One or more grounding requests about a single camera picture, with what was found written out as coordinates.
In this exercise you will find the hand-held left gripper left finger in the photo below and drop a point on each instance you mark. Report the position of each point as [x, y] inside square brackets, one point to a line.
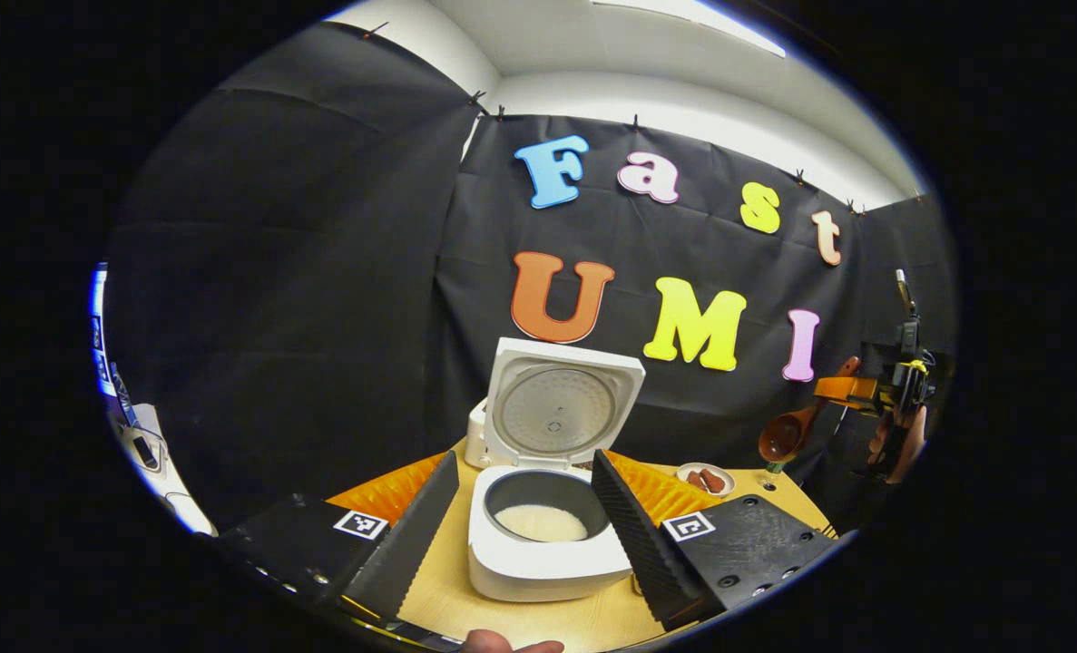
[411, 544]

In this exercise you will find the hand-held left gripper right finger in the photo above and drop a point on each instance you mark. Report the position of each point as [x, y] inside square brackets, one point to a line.
[638, 544]

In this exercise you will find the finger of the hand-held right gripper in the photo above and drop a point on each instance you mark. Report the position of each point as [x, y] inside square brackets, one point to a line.
[846, 390]

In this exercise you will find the brown wooden spoon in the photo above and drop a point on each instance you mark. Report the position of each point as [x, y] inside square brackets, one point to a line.
[781, 438]

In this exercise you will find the white rice cooker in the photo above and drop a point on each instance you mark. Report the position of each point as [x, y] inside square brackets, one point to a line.
[538, 567]

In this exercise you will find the brown meat piece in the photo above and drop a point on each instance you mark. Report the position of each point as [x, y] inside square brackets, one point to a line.
[693, 481]
[712, 480]

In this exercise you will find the white round plate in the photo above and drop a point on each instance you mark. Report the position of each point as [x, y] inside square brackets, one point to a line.
[727, 485]

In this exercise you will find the black backdrop cloth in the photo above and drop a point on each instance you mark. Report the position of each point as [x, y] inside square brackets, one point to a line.
[320, 299]

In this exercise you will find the white furniture edge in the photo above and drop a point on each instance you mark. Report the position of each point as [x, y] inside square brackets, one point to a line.
[161, 462]

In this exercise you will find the lit screen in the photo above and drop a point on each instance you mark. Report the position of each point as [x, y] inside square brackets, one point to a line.
[100, 326]

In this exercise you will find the long ceiling light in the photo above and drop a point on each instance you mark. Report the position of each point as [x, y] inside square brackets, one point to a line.
[692, 20]

